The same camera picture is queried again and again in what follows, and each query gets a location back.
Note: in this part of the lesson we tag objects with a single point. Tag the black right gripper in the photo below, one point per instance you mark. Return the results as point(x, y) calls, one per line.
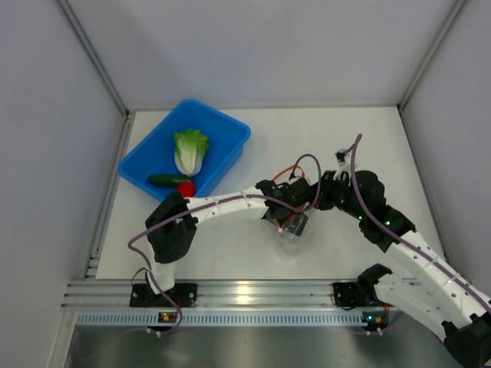
point(327, 183)

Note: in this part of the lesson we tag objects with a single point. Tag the aluminium corner post right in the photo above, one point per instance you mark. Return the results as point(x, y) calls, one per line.
point(456, 10)

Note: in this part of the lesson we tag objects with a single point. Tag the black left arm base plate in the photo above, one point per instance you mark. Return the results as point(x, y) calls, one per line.
point(183, 295)

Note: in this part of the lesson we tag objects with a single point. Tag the aluminium rail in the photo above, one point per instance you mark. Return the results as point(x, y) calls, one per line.
point(210, 294)

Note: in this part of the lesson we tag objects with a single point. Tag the fake green cucumber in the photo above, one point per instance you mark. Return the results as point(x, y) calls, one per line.
point(168, 180)

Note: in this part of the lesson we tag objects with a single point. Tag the fake red bell pepper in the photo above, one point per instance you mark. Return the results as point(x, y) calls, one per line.
point(186, 189)

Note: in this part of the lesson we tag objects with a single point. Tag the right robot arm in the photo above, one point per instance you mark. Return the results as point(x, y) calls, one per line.
point(454, 310)

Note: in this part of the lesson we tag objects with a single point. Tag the aluminium corner post left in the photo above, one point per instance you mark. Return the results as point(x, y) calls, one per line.
point(91, 52)

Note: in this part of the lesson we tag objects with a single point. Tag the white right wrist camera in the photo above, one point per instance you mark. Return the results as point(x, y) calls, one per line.
point(346, 165)

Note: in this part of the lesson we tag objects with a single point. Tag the clear zip top bag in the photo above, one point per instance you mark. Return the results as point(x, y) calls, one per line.
point(290, 239)

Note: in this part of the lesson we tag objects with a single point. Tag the white cable duct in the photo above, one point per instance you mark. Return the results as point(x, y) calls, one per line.
point(226, 319)

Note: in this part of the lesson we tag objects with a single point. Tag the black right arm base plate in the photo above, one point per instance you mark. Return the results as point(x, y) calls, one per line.
point(349, 295)

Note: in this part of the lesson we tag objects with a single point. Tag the aluminium corner post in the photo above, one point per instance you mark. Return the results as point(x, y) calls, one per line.
point(456, 10)
point(91, 52)

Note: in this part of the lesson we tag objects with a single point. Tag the fake green lettuce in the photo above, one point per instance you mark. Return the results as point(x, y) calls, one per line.
point(190, 148)

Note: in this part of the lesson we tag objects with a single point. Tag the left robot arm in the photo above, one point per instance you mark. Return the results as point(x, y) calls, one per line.
point(173, 225)

